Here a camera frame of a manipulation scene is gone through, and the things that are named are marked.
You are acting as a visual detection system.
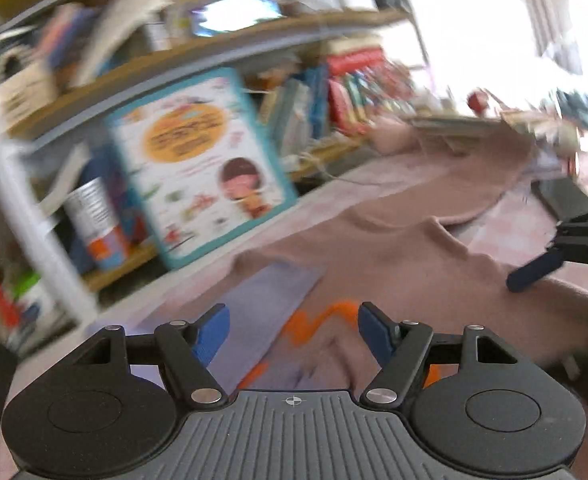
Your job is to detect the pink plush toy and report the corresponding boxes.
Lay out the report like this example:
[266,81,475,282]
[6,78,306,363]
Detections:
[374,120,416,155]

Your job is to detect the wooden bookshelf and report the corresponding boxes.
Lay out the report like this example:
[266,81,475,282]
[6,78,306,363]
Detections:
[0,0,425,321]

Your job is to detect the stack of flat books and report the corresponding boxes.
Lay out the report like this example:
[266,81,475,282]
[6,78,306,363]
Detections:
[409,112,535,141]

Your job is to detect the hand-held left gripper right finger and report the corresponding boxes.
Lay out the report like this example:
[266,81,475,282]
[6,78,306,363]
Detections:
[359,301,519,406]

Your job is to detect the pink checkered cartoon desk mat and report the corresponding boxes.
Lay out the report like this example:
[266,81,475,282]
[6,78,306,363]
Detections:
[0,150,588,480]

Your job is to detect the teal children's picture book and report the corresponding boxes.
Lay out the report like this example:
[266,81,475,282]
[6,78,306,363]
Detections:
[105,67,299,271]

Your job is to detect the row of thin books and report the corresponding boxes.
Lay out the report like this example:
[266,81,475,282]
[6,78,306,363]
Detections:
[259,65,335,156]

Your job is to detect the cream quilted handbag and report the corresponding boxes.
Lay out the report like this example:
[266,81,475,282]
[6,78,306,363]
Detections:
[0,52,57,116]

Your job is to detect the white carton box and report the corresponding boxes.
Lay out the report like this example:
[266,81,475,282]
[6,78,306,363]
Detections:
[64,177,130,271]

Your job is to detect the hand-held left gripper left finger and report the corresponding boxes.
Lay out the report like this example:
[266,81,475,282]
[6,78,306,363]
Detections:
[69,304,231,408]

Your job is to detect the row of colourful paperback books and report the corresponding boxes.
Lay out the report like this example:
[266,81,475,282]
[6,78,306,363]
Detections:
[39,0,195,86]

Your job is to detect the smartphone with lit screen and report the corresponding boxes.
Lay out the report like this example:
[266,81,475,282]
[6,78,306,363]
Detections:
[191,0,282,36]

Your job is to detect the pink and purple sweater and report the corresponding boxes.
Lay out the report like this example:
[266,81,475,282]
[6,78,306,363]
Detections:
[189,120,588,401]

